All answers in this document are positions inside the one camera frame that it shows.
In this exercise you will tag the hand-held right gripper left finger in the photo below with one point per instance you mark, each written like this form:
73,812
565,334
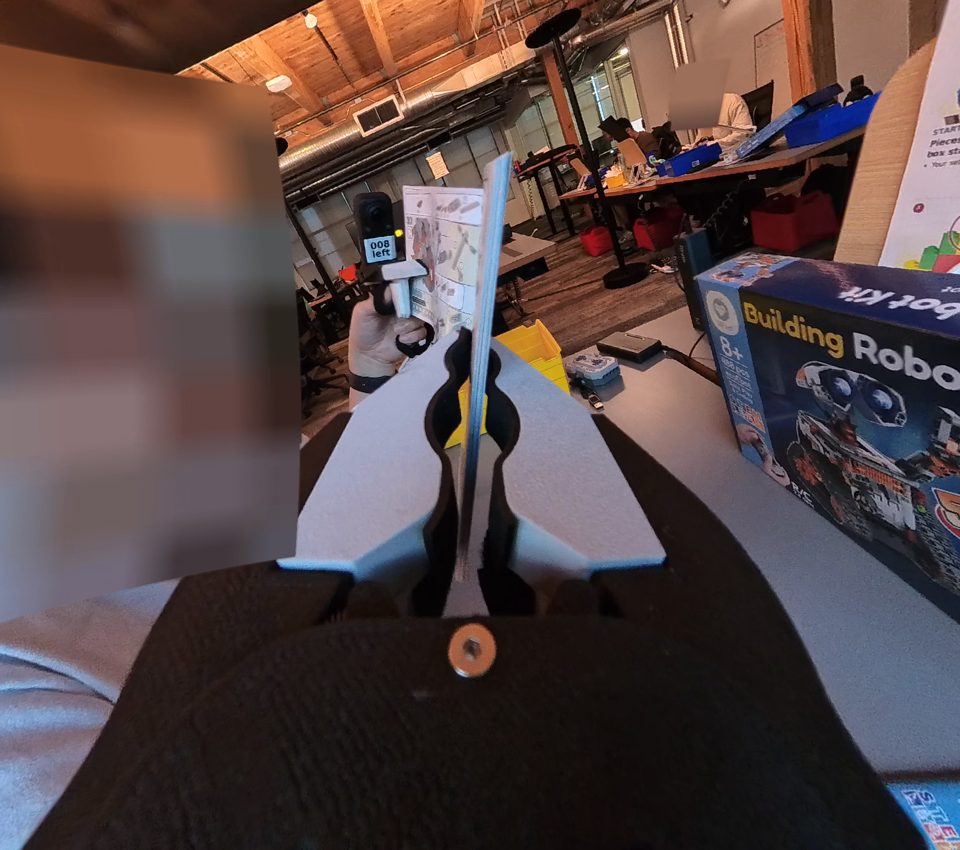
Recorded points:
367,490

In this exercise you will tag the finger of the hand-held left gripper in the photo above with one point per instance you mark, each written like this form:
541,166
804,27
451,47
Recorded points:
405,271

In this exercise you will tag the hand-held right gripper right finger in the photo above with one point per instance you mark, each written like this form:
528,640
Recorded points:
577,490

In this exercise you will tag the white building instruction booklet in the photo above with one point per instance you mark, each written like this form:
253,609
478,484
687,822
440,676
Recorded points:
450,250

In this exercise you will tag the long wooden desk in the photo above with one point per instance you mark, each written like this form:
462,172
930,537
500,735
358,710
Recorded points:
750,162

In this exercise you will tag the white task instruction sheet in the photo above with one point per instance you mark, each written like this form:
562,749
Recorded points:
937,190

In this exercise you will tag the person's left hand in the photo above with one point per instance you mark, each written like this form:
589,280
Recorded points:
371,340

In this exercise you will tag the white paper note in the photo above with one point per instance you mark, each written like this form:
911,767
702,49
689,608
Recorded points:
436,164

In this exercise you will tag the white ceiling vent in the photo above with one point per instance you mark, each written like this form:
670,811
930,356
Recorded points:
379,117

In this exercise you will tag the yellow plastic bin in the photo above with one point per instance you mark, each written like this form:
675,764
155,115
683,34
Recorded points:
536,355

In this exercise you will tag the black flat device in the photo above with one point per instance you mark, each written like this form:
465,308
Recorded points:
630,344

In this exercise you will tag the red storage bin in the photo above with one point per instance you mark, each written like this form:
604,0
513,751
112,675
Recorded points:
596,241
660,232
795,224

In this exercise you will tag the dark teal upright box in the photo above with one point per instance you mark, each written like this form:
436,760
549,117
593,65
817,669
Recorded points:
694,280

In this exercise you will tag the dark blue robot kit box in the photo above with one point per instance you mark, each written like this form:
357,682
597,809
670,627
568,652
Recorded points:
825,415

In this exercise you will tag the blue plastic tray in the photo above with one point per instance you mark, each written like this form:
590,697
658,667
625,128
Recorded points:
690,160
840,123

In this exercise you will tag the blue flat lid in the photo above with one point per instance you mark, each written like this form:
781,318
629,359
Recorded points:
772,127

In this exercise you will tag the wooden board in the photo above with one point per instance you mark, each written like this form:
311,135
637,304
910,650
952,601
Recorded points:
870,205

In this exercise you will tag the blue cover booklet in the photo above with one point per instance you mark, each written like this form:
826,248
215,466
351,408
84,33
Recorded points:
930,820

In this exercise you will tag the silver air duct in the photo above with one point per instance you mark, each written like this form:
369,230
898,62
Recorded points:
322,142

